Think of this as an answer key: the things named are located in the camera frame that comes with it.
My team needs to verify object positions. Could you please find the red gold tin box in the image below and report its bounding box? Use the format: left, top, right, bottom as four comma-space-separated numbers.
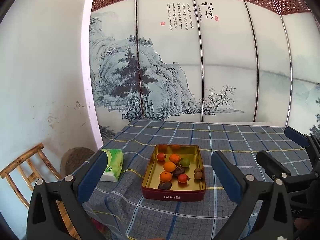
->
142, 144, 206, 202

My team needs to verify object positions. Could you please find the orange fruit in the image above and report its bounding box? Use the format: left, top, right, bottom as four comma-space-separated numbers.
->
159, 171, 172, 183

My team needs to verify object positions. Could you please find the small red persimmon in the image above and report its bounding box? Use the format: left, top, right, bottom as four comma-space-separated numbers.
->
156, 153, 166, 161

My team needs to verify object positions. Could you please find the green lime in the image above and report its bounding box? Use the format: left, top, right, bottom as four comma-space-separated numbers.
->
180, 157, 190, 168

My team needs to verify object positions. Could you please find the orange tangerine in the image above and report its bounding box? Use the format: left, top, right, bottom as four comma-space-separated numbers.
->
169, 154, 181, 164

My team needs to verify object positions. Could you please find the dark brown passion fruit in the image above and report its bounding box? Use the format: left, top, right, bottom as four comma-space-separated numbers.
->
173, 166, 185, 177

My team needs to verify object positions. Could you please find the green tissue pack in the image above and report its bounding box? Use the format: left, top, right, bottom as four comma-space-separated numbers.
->
100, 148, 124, 182

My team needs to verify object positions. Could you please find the round woven stool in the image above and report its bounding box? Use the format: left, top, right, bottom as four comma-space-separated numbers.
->
60, 147, 95, 178

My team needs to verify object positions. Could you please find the large orange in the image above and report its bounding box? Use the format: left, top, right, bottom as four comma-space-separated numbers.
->
163, 161, 176, 173

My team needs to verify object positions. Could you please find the painted landscape folding screen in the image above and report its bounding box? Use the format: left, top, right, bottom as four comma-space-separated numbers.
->
89, 0, 319, 139

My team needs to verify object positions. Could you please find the small red-orange fruit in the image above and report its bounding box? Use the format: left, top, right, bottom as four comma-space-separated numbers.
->
177, 173, 190, 184

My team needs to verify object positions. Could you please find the wooden chair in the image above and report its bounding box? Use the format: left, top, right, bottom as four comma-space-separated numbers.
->
0, 142, 83, 240

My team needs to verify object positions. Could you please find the plaid blue tablecloth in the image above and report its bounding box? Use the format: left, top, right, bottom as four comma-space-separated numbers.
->
72, 119, 316, 240

